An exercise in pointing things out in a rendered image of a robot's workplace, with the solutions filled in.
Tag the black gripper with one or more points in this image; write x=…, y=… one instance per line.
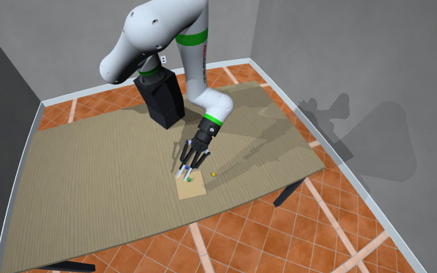
x=199, y=144

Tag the beige square mat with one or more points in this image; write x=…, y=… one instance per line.
x=190, y=189

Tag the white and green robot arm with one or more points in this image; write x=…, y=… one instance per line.
x=149, y=29

